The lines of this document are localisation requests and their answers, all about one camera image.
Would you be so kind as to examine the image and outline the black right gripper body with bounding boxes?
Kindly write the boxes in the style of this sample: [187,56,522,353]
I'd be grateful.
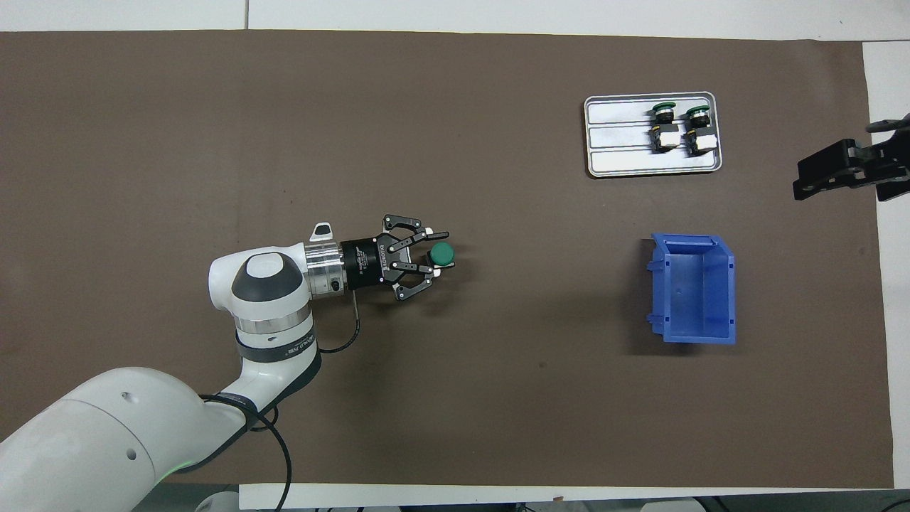
[856,134,910,185]

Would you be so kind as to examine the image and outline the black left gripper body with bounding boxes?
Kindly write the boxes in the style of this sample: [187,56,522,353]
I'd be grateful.
[341,238,403,293]

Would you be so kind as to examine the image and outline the brown table mat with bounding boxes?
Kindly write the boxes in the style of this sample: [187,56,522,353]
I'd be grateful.
[0,30,895,490]

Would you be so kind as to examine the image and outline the blue plastic bin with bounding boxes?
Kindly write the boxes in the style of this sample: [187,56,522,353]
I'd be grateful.
[646,233,737,346]

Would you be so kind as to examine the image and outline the grey metal tray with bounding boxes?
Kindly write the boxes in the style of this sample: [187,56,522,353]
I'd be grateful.
[584,91,724,179]

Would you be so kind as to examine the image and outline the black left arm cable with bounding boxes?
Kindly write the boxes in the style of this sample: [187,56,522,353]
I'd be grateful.
[201,290,362,512]

